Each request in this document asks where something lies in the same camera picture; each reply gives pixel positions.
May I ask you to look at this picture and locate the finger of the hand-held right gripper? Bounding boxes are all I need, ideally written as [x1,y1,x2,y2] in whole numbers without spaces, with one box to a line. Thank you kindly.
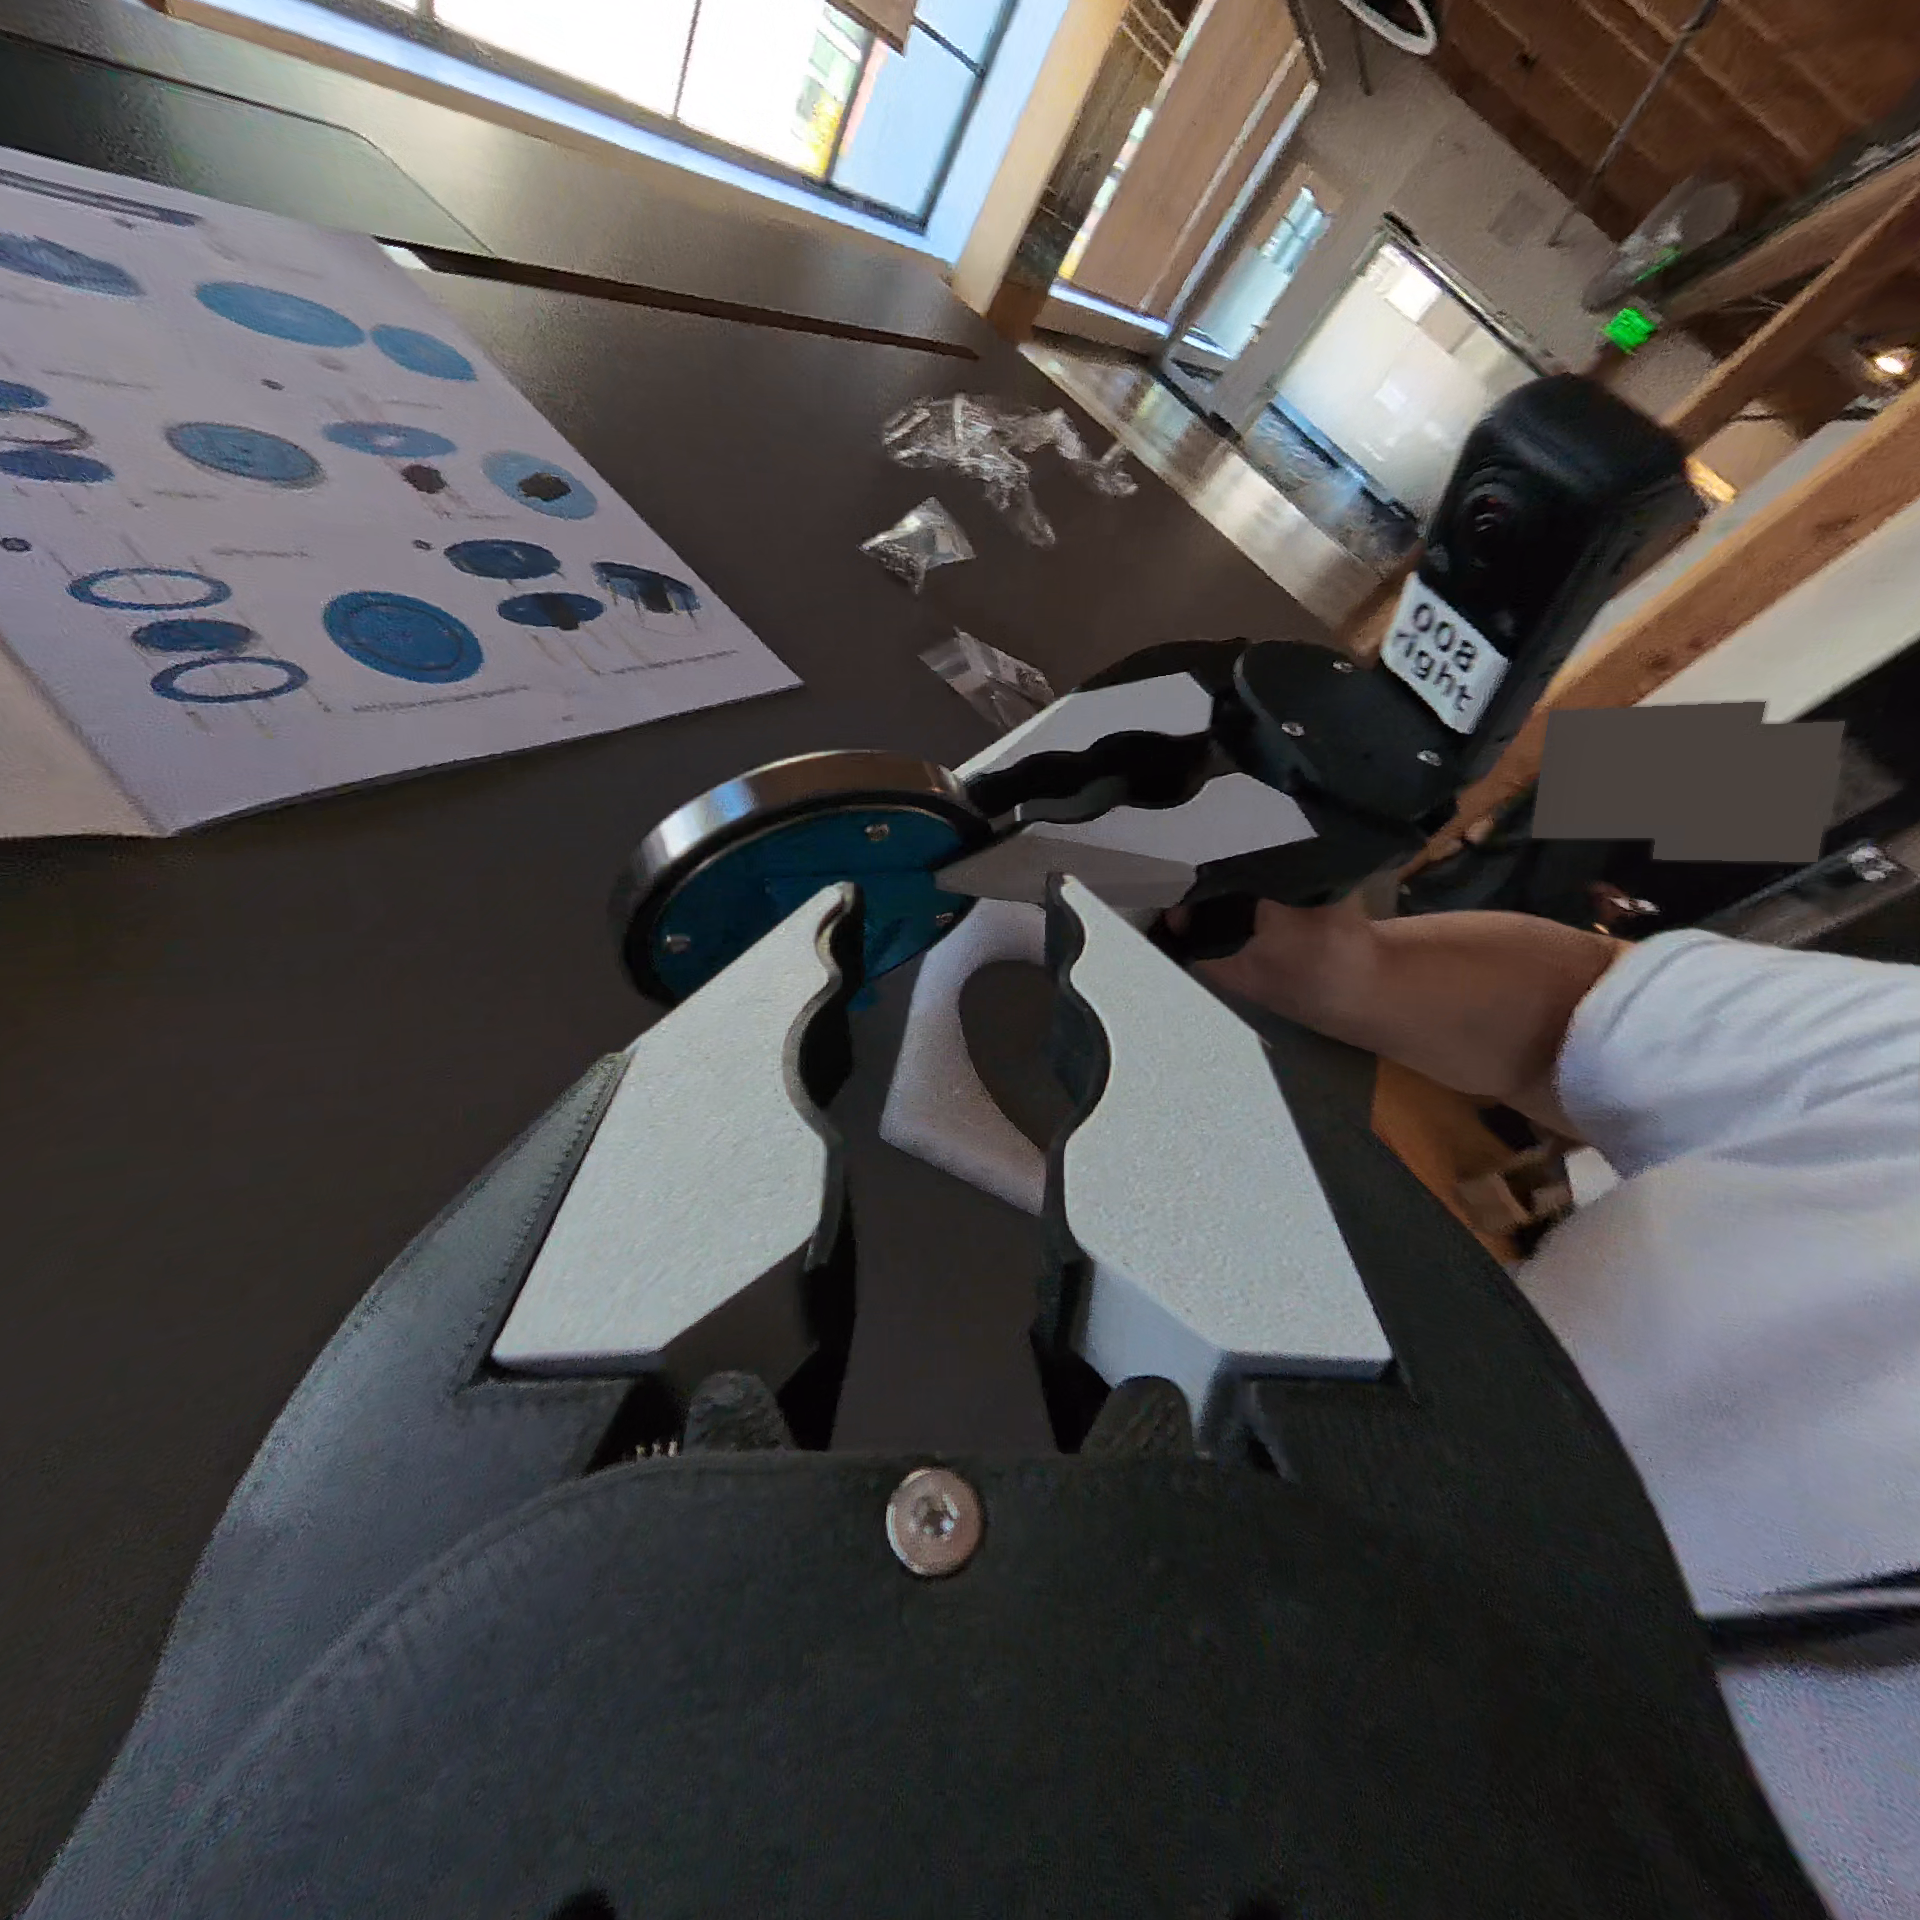
[932,772,1320,920]
[957,669,1247,826]

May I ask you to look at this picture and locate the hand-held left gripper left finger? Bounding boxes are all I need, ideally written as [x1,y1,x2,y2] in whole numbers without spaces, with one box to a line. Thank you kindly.
[486,881,868,1377]

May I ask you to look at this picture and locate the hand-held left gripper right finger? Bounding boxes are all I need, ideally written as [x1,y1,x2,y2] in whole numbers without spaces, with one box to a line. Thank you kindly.
[1036,873,1394,1453]

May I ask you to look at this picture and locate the blue round disc with bearing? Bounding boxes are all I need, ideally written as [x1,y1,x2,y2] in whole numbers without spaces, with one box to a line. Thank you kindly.
[608,749,993,1010]

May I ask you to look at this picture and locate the person's right forearm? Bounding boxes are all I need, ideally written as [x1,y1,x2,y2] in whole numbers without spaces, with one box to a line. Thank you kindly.
[1381,912,1920,1202]

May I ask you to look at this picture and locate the dark desk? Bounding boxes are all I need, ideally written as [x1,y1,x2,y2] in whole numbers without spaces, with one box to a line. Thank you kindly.
[0,30,1517,1920]

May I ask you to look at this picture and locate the person's right hand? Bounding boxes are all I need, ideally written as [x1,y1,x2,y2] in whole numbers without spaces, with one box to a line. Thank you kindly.
[1191,900,1418,1057]

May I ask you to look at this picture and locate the small clear parts bag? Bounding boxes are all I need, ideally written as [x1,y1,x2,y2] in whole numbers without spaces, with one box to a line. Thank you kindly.
[918,630,1058,735]

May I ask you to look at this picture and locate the small bag of screws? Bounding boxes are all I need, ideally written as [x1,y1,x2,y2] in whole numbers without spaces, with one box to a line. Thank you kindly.
[858,497,975,593]

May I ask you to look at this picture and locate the white foam pad with hole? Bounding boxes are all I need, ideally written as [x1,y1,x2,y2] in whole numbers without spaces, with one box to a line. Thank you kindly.
[877,884,1202,1220]

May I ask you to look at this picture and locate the crumpled clear plastic bag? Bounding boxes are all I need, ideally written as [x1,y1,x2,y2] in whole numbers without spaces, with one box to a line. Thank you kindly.
[882,393,1143,549]

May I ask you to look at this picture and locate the person's white shirt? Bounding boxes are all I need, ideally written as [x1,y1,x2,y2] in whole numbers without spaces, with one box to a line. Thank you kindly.
[1506,1169,1920,1920]

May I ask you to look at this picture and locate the large window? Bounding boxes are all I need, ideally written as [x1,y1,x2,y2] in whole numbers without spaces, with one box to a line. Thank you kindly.
[164,0,1021,232]

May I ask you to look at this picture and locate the printed instruction manual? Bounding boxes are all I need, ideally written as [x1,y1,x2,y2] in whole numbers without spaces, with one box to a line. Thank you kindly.
[0,142,806,840]

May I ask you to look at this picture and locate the black cable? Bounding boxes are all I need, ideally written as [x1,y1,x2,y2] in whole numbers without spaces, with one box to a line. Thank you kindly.
[1695,1575,1920,1660]

